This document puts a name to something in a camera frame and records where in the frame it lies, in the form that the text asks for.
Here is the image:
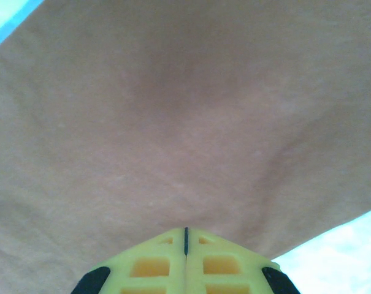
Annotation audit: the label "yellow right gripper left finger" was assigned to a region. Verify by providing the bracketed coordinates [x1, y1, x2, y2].
[71, 227, 186, 294]

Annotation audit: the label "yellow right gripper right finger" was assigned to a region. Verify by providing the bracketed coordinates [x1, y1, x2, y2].
[185, 227, 301, 294]

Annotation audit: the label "tan long pants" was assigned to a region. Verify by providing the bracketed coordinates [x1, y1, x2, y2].
[0, 0, 371, 294]

